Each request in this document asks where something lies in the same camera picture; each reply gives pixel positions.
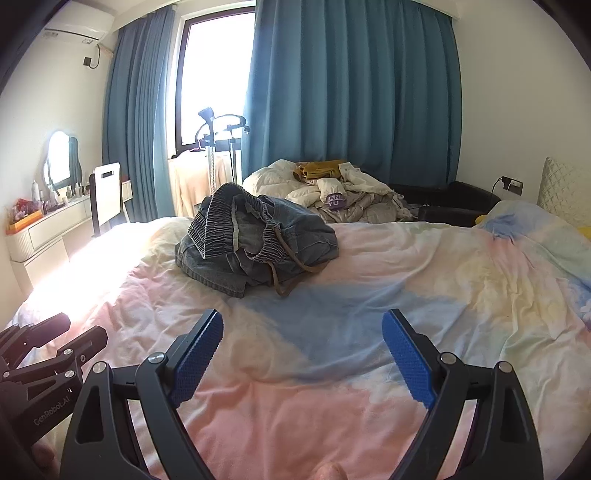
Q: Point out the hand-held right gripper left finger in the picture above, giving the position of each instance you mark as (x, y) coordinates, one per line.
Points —
(198, 357)

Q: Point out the white vanity desk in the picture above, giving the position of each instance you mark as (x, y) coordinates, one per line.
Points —
(51, 226)

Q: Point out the window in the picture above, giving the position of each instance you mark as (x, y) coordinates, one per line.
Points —
(207, 83)

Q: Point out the beige cloth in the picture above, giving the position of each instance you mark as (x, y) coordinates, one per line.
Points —
(189, 184)

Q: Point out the black sofa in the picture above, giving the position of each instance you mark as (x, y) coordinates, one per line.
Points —
(461, 198)

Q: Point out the mustard yellow garment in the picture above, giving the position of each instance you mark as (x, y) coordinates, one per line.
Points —
(318, 170)

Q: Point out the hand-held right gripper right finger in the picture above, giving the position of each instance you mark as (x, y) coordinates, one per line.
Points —
(411, 362)

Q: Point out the wavy vanity mirror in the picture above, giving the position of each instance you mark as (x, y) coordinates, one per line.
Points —
(57, 159)

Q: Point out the pile of white clothes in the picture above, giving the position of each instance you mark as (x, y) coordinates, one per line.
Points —
(272, 177)

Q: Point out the garment steamer stand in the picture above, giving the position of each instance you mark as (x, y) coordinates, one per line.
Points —
(211, 170)

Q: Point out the person's left hand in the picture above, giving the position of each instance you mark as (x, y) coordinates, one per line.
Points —
(45, 464)

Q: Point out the wall socket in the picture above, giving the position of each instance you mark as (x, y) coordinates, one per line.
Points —
(516, 185)

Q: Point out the white chair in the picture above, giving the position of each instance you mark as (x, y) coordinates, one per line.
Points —
(105, 184)

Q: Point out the blue denim jeans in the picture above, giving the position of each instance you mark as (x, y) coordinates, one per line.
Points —
(258, 221)

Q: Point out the person's right hand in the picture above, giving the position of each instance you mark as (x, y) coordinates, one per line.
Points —
(330, 473)

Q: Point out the grey garment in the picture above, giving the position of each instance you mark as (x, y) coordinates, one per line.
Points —
(364, 207)

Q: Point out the cream quilted headboard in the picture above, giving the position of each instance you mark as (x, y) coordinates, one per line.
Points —
(565, 189)

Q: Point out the yellow plush toy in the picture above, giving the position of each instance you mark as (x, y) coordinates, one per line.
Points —
(482, 220)

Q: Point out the blue curtain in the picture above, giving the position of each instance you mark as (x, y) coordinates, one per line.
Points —
(360, 92)
(138, 115)

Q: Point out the white air conditioner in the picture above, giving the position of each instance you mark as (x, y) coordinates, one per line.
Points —
(78, 25)

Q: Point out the pastel printed pillow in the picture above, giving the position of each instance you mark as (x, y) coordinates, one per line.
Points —
(521, 221)

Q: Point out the row of cosmetic bottles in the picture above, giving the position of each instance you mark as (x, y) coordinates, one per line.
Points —
(69, 191)

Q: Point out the pastel printed duvet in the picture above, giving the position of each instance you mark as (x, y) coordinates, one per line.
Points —
(323, 323)

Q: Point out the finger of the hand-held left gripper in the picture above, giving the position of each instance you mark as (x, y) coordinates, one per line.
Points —
(78, 353)
(41, 328)

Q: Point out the orange box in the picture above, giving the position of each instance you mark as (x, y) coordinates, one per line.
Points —
(23, 225)

